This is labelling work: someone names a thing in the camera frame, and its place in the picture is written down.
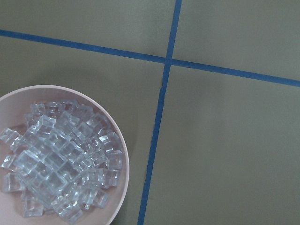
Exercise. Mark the pink bowl of ice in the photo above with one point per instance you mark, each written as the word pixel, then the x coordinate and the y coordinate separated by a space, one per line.
pixel 63 159

